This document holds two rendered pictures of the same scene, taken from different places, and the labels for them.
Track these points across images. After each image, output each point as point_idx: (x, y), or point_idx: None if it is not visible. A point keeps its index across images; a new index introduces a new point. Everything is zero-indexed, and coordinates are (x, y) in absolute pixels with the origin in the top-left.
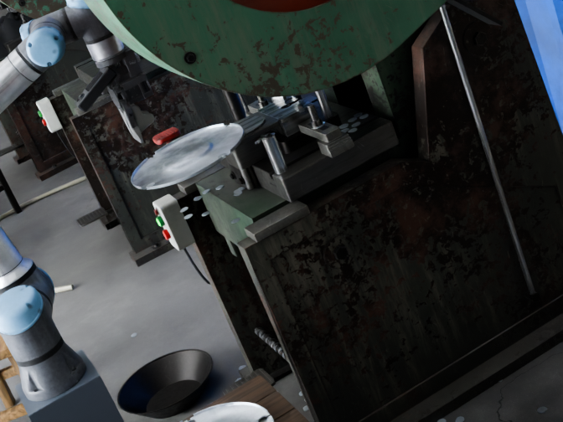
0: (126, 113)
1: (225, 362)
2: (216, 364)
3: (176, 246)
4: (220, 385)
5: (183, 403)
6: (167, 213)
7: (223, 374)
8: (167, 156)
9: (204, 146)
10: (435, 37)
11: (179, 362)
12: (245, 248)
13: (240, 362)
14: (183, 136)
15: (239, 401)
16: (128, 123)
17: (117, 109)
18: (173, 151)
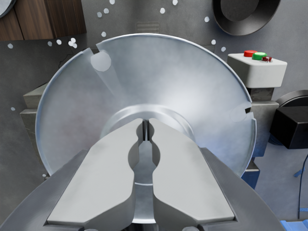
0: (4, 224)
1: (239, 43)
2: (244, 38)
3: (234, 54)
4: (220, 31)
5: (214, 0)
6: (245, 67)
7: (229, 37)
8: (200, 127)
9: (134, 176)
10: None
11: (263, 17)
12: (23, 96)
13: (230, 50)
14: (243, 169)
15: (28, 11)
16: (113, 159)
17: (266, 204)
18: (209, 140)
